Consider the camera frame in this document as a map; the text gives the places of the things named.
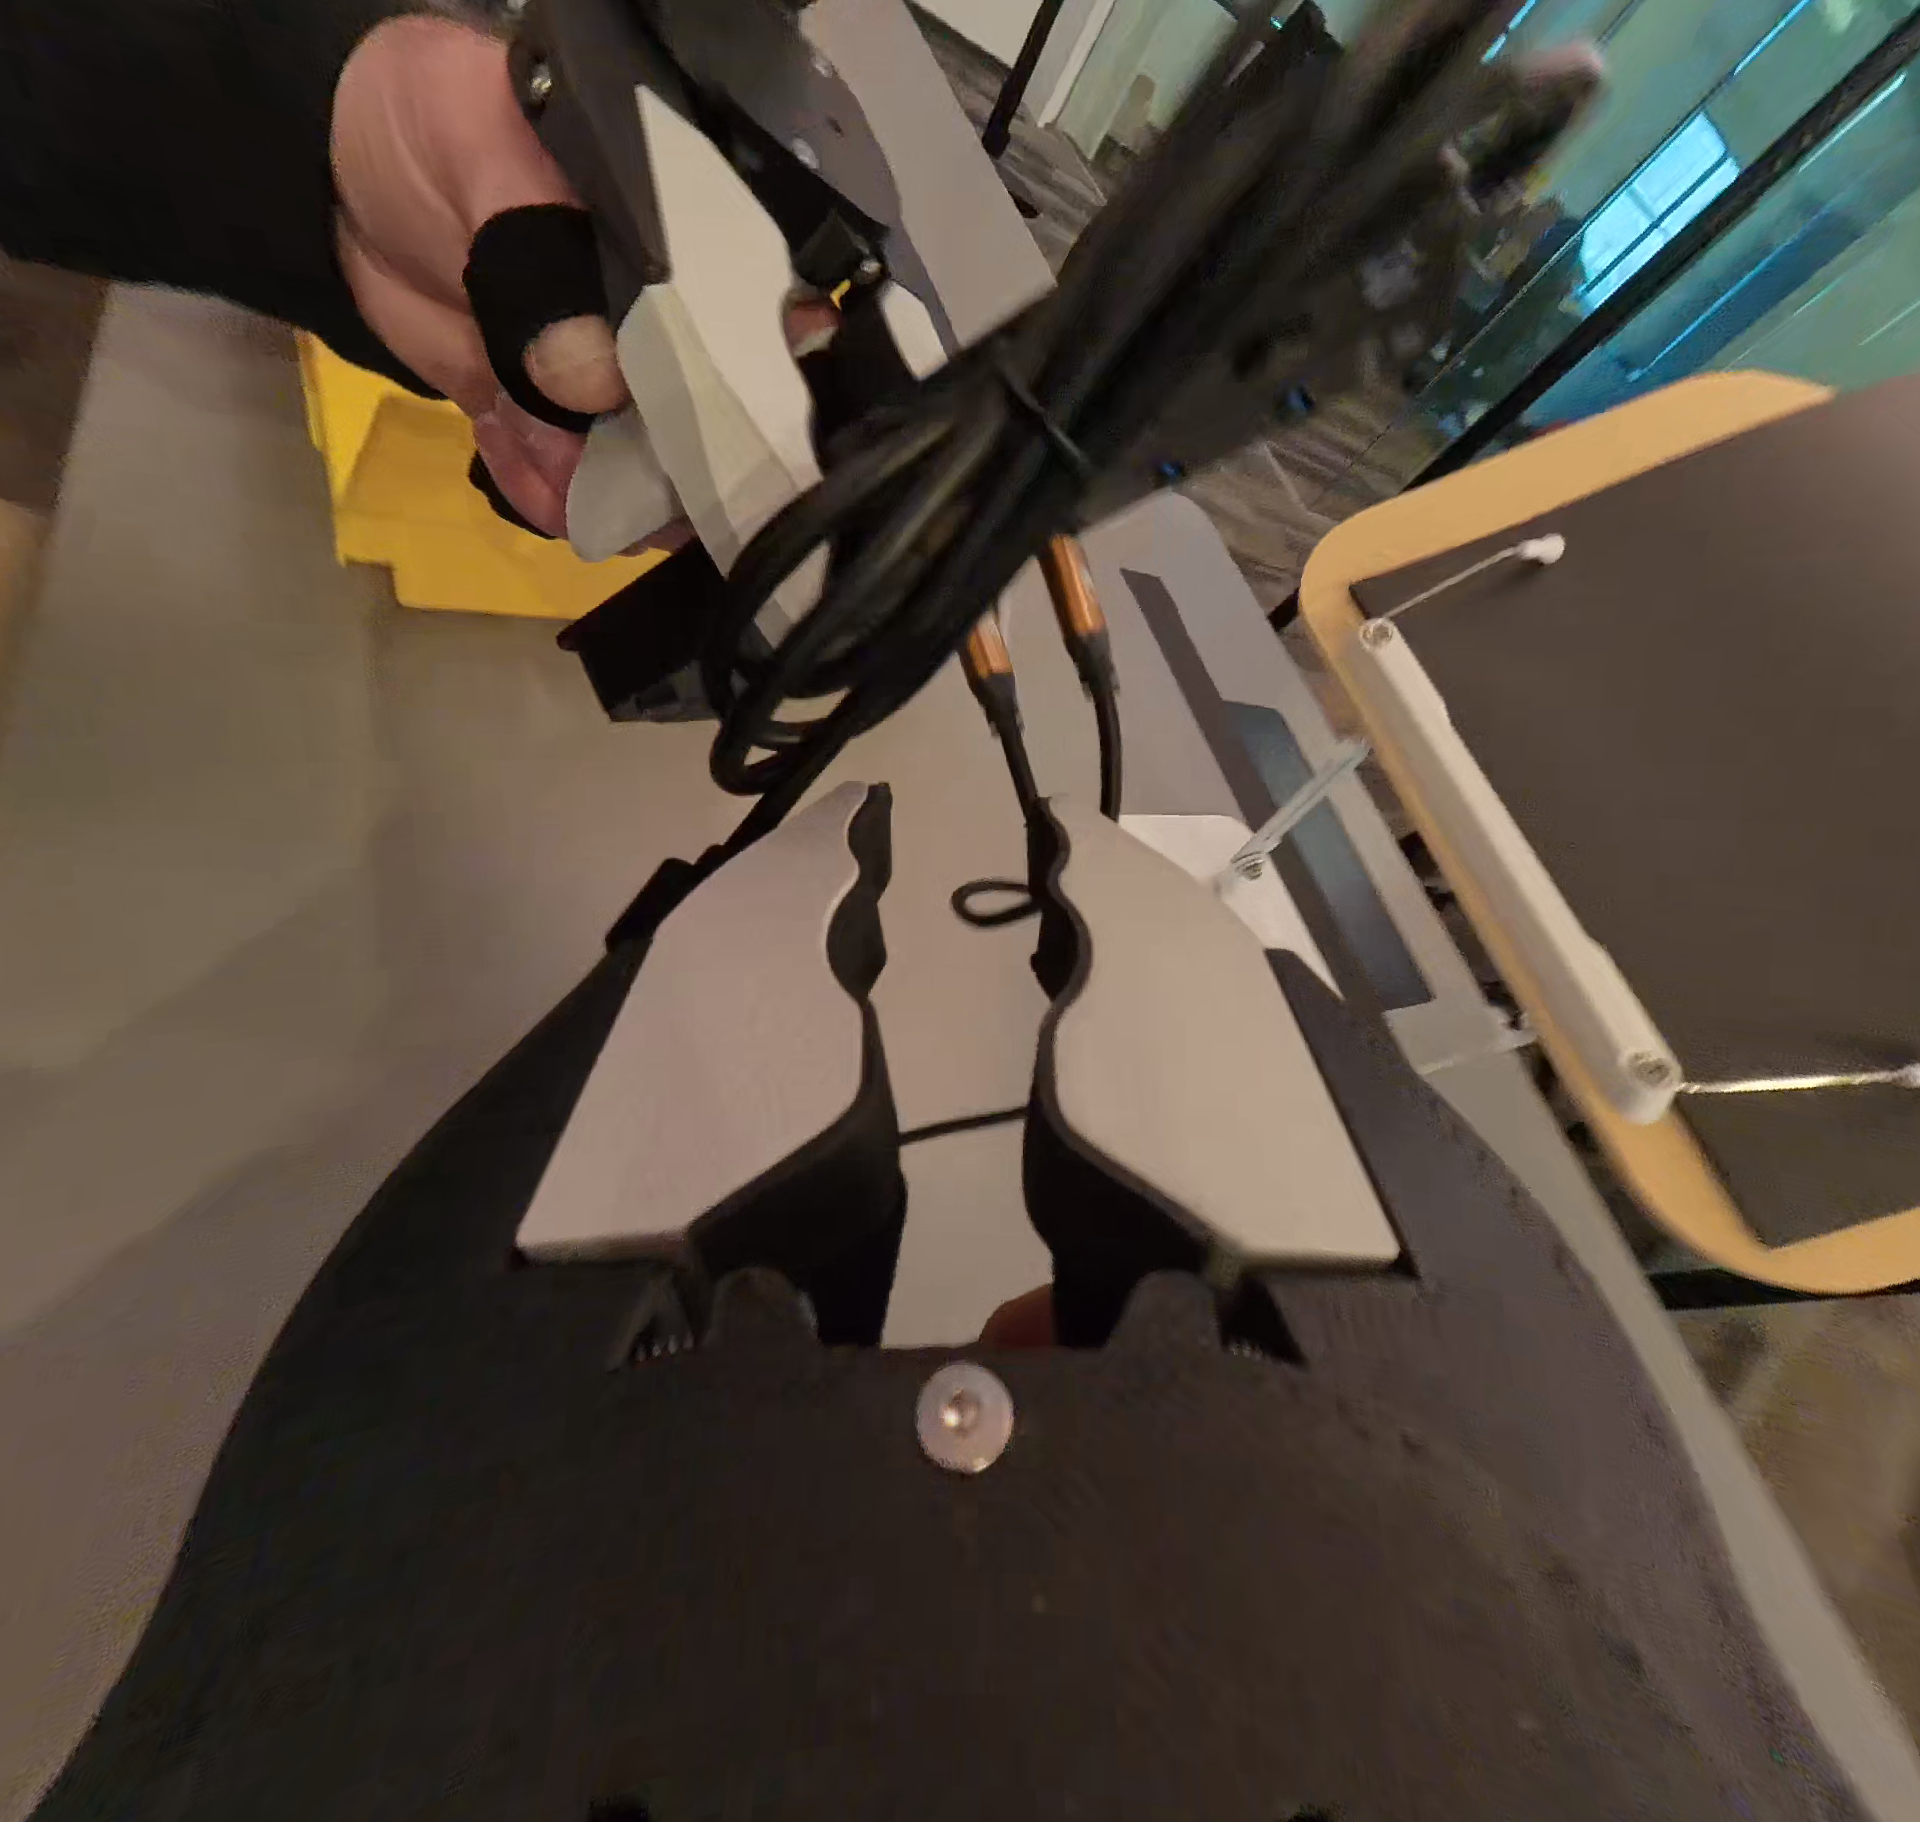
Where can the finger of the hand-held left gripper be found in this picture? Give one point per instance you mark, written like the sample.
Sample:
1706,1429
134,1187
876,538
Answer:
961,203
721,352

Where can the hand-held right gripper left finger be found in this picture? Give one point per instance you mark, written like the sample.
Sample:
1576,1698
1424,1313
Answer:
721,1073

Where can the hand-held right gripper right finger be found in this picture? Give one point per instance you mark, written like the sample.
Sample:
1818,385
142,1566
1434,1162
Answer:
1216,1088

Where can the black usb hub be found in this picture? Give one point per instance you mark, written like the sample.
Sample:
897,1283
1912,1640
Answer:
1321,173

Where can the yellow plastic bin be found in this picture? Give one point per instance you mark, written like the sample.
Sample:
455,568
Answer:
405,533

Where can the person's left forearm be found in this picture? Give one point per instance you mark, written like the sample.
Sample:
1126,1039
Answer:
150,82

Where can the person's left hand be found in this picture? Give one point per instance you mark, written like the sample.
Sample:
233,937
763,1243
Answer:
405,173

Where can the black panel on white stand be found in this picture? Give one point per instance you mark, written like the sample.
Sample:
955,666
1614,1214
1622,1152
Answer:
1726,802

